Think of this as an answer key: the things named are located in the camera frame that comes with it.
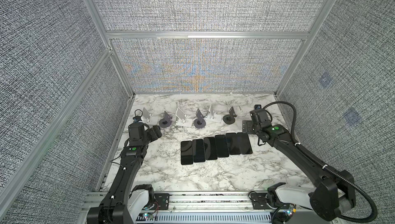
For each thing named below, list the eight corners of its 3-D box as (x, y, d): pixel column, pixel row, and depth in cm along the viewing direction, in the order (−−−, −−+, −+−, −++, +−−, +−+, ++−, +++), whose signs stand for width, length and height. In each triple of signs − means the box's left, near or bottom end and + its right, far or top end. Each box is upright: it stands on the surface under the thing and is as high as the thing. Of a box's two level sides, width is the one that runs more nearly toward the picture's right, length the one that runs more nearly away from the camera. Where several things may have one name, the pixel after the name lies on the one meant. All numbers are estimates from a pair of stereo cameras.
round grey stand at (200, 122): (193, 126, 103) (192, 117, 95) (197, 118, 107) (197, 108, 99) (202, 130, 101) (203, 120, 93) (206, 122, 106) (207, 112, 97)
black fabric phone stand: (228, 126, 104) (231, 117, 96) (222, 120, 107) (224, 111, 99) (235, 121, 106) (238, 112, 98) (228, 115, 109) (231, 106, 102)
